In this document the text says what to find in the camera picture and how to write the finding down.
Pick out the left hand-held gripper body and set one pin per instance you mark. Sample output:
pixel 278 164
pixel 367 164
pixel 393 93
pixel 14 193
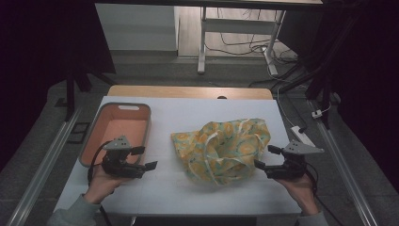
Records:
pixel 120 164

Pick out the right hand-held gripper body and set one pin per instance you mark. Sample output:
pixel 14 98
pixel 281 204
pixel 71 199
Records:
pixel 290 166

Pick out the orange basket with grey rim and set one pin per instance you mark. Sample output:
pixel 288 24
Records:
pixel 106 128

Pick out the lemon print cloth bag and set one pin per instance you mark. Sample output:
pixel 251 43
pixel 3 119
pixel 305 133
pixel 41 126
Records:
pixel 222 150

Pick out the person's left hand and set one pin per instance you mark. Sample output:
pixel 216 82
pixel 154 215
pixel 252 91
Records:
pixel 102 185

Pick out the person's right hand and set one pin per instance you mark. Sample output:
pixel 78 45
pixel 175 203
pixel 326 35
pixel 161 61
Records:
pixel 299 193

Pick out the white power strip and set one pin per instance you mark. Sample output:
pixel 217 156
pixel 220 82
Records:
pixel 306 138

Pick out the small white adapter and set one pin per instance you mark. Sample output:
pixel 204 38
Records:
pixel 316 114

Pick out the black stand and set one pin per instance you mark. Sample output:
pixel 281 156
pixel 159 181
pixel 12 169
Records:
pixel 326 88
pixel 70 94

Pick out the white cabinet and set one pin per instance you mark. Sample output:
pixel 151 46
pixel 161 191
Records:
pixel 135 28

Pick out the metal floor rail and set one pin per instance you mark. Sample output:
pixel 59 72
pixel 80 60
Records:
pixel 342 169
pixel 44 166

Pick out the white desk frame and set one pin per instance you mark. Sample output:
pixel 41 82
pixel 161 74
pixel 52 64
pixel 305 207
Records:
pixel 238 25

